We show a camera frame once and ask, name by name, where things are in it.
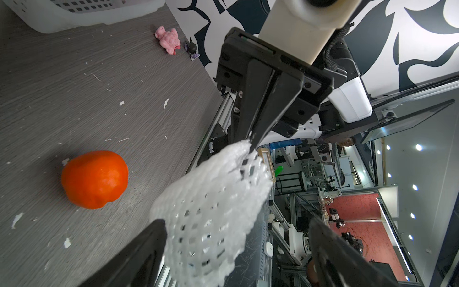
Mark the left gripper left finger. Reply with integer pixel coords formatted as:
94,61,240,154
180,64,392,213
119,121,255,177
80,219,167,287

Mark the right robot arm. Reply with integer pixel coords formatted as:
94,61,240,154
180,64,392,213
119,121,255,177
209,26,449,153

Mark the small pink plush toy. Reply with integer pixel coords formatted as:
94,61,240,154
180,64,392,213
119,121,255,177
154,26,181,55

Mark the netted orange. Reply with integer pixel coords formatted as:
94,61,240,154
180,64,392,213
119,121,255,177
61,151,129,209

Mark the white perforated plastic basket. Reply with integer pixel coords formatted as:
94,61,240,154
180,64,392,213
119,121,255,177
2,0,166,33

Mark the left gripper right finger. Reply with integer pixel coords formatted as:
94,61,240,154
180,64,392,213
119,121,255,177
308,219,398,287

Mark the small black toy figure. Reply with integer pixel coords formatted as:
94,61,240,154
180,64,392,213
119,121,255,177
184,38,200,61

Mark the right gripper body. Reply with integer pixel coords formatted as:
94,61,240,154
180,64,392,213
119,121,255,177
216,28,333,142

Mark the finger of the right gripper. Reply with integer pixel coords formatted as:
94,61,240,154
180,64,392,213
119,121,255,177
234,59,277,142
250,72,304,151

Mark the wooden picture frame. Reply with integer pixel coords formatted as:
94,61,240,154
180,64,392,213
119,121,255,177
257,148,276,182

